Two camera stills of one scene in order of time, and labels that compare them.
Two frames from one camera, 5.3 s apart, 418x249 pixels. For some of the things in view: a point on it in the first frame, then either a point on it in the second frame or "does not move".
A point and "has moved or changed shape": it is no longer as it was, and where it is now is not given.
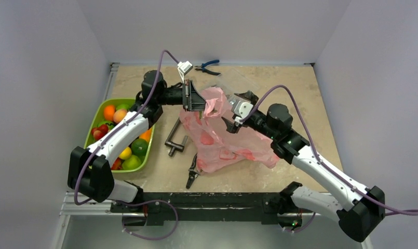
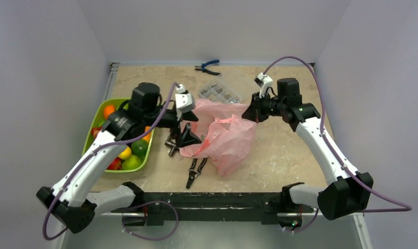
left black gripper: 194,101 to 187,137
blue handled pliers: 201,67 does not move
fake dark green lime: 139,147 does not move
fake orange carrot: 146,135 does not move
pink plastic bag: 213,143 has moved or changed shape
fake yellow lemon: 125,154 does not move
